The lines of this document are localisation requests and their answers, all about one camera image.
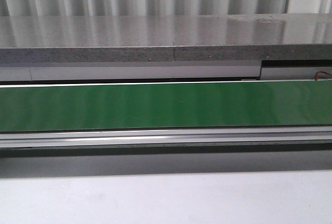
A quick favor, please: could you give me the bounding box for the green conveyor belt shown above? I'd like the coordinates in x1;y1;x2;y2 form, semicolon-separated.
1;80;331;132

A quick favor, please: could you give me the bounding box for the grey conveyor rear rail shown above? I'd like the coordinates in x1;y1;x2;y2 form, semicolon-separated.
1;60;331;82

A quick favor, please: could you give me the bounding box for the aluminium conveyor front rail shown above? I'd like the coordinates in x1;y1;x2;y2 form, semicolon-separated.
1;126;331;148

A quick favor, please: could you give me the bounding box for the red orange wire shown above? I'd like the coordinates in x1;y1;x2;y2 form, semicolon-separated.
314;71;332;81

